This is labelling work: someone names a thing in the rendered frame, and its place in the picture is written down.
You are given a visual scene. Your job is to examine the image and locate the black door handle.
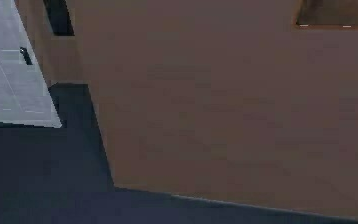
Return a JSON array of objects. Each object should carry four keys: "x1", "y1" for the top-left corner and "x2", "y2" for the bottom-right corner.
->
[{"x1": 19, "y1": 46, "x2": 34, "y2": 66}]

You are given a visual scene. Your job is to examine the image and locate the pale grey room door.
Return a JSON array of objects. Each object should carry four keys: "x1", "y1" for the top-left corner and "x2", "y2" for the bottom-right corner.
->
[{"x1": 0, "y1": 0, "x2": 63, "y2": 130}]

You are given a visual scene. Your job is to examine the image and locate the brown wooden cupboard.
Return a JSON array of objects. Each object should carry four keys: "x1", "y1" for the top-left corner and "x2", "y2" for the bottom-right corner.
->
[{"x1": 14, "y1": 0, "x2": 358, "y2": 222}]

